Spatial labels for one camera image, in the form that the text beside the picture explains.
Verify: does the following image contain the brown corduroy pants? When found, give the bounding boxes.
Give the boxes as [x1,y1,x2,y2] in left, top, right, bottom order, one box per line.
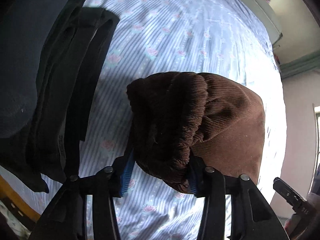
[127,72,265,193]

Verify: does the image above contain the black clothes stack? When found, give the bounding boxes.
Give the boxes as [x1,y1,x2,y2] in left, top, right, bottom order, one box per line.
[1,0,119,193]

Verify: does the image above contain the right hand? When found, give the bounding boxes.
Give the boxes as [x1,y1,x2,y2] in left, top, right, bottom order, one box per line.
[284,193,319,239]

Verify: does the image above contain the green curtain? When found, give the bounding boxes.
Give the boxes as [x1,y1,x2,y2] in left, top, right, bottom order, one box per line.
[279,50,320,80]

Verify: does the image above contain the blue striped bed sheet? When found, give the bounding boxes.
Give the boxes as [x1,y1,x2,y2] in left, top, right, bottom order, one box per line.
[0,0,287,240]

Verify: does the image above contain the grey padded headboard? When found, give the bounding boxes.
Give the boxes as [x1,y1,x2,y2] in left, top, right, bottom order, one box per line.
[241,0,283,45]

